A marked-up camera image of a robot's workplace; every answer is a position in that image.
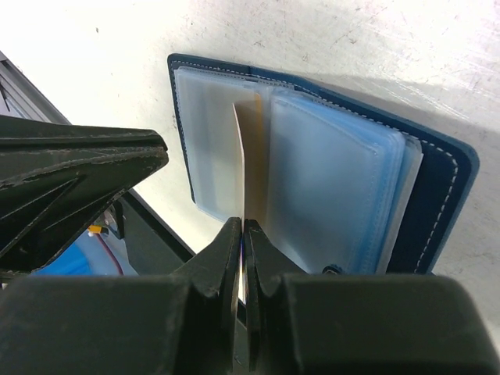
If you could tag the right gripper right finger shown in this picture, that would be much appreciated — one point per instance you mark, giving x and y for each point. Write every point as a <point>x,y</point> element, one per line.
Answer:
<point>300,323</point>

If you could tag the gold card face up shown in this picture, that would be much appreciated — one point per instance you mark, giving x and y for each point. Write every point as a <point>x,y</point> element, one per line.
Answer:
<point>254,146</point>

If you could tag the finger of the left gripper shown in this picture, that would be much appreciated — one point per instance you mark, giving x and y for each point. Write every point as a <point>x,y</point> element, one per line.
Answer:
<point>57,179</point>

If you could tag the blue leather card holder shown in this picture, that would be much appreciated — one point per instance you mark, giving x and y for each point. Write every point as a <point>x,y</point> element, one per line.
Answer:
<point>351,188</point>

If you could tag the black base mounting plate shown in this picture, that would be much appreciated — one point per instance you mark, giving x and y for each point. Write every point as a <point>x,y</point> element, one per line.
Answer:
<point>153,248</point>

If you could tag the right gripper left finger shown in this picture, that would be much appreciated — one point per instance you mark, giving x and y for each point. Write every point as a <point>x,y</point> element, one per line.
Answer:
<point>181,323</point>

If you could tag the aluminium frame rail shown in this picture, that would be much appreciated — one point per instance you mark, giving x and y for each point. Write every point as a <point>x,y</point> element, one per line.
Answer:
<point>20,98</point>

